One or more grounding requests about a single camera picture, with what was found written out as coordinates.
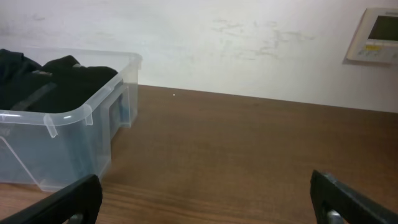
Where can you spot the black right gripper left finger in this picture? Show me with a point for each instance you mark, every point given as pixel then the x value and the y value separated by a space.
pixel 78 202

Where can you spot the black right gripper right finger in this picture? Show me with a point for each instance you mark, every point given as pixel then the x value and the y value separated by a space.
pixel 335 202

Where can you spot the clear plastic storage bin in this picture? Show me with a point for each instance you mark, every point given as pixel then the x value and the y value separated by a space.
pixel 52 150

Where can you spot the black garment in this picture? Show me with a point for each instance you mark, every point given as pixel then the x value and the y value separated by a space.
pixel 71 84
pixel 14 67

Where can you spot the white wall control panel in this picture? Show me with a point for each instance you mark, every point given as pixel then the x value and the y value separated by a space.
pixel 375 39

